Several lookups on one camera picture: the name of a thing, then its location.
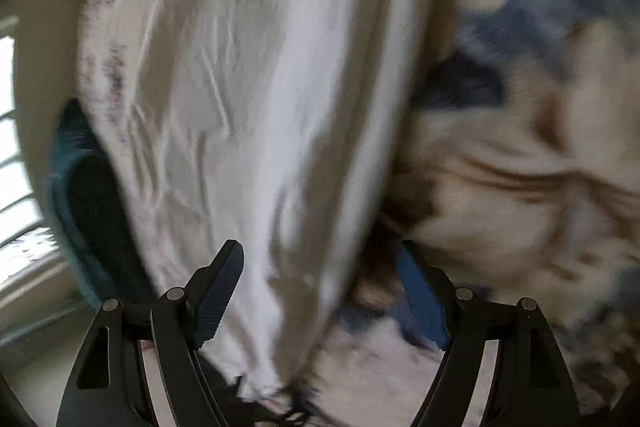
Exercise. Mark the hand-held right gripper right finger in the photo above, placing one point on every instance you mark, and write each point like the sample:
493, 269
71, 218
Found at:
425, 302

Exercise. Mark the floral printed blanket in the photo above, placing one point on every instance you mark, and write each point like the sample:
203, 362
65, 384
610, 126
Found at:
520, 147

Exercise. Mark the window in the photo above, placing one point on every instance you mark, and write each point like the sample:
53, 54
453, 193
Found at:
17, 187

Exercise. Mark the white pants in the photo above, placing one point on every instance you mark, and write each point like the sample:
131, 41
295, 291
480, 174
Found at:
260, 127

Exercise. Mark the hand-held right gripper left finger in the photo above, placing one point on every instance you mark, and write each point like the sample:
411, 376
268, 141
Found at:
216, 294

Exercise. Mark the teal pillow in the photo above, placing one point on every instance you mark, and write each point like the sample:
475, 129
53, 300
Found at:
90, 207

